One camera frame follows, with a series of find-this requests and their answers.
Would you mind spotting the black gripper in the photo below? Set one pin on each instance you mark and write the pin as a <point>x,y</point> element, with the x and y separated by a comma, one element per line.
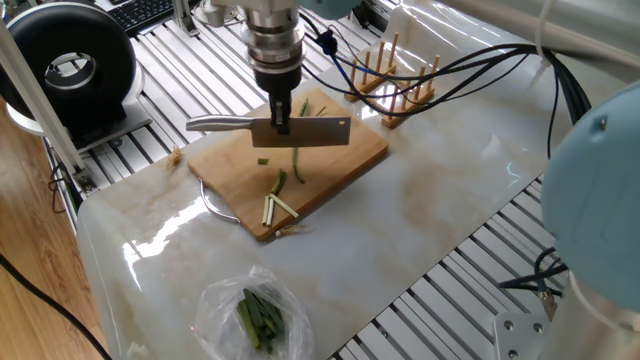
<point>278,86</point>

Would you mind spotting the steel cleaver knife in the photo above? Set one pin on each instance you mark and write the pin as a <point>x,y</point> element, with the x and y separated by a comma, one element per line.
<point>320,135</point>

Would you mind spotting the green garlic stalk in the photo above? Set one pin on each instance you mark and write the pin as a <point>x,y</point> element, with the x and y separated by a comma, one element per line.
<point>296,165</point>

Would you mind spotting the small cut green garlic bit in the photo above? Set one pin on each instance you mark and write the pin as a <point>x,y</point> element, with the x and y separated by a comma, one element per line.
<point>263,161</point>

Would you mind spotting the cut garlic stem piece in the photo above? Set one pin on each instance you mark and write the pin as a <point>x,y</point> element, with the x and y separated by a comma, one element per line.
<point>270,212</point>
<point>265,210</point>
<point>284,206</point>
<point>279,181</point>

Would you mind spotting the cut garlic root end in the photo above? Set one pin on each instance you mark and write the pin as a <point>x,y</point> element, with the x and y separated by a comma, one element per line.
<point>173,157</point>
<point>290,230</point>

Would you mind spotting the chopped green garlic leaves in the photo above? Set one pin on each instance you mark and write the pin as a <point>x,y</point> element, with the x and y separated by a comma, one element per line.
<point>255,315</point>

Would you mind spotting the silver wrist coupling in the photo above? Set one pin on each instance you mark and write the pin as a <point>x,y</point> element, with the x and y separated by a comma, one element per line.
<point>274,40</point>

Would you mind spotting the wooden peg dish rack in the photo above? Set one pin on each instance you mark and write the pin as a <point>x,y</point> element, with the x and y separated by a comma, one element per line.
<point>400,114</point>

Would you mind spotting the black keyboard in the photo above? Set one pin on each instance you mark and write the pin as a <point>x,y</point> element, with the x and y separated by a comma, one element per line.
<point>142,12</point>

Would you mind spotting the clear plastic bag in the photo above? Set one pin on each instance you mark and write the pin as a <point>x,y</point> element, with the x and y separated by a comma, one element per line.
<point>215,310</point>

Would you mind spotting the aluminium frame post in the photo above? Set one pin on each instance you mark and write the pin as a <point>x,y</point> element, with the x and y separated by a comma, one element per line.
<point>45,110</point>
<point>186,17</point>

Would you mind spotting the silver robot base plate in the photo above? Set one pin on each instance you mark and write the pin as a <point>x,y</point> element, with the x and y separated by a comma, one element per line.
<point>520,335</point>

